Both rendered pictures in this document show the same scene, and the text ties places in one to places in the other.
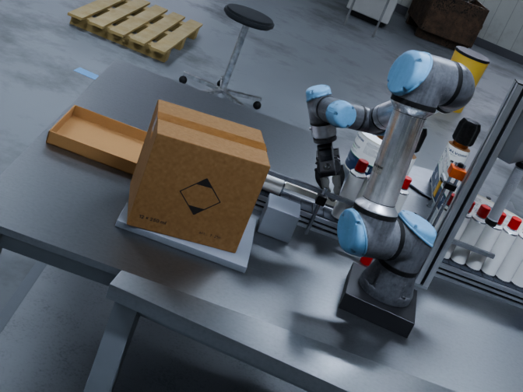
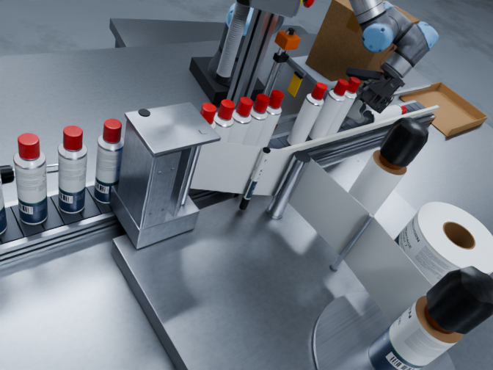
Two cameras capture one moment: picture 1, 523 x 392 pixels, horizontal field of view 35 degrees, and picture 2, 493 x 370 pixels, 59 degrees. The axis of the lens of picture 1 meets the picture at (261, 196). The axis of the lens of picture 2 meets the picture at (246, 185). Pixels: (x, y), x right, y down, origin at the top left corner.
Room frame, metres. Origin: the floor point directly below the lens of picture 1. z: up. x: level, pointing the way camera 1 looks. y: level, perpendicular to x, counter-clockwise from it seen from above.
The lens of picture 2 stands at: (3.06, -1.24, 1.63)
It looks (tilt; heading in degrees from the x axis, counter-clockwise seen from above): 42 degrees down; 133
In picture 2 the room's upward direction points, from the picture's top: 22 degrees clockwise
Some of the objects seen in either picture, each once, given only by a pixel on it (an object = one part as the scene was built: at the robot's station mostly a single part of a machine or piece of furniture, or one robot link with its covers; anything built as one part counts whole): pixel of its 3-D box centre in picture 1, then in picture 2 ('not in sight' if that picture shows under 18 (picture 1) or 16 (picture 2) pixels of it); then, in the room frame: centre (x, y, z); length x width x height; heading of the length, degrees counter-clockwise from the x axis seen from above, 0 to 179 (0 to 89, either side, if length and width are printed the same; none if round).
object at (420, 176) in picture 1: (438, 187); (386, 363); (3.01, -0.62, 0.89); 0.31 x 0.31 x 0.01
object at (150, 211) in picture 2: not in sight; (161, 175); (2.52, -0.90, 1.01); 0.14 x 0.13 x 0.26; 94
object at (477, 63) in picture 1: (460, 80); not in sight; (8.18, -1.38, 0.29); 0.37 x 0.36 x 0.57; 175
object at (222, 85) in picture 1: (230, 56); not in sight; (5.64, 0.57, 0.33); 0.63 x 0.60 x 0.67; 173
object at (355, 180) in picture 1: (350, 189); (340, 108); (2.38, -0.25, 0.98); 0.05 x 0.05 x 0.20
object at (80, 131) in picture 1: (107, 140); (444, 107); (2.33, 0.51, 0.85); 0.30 x 0.26 x 0.04; 94
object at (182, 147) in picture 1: (196, 175); (361, 42); (2.03, 0.18, 0.99); 0.30 x 0.24 x 0.27; 105
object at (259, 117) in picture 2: (455, 228); (251, 130); (2.41, -0.60, 0.98); 0.05 x 0.05 x 0.20
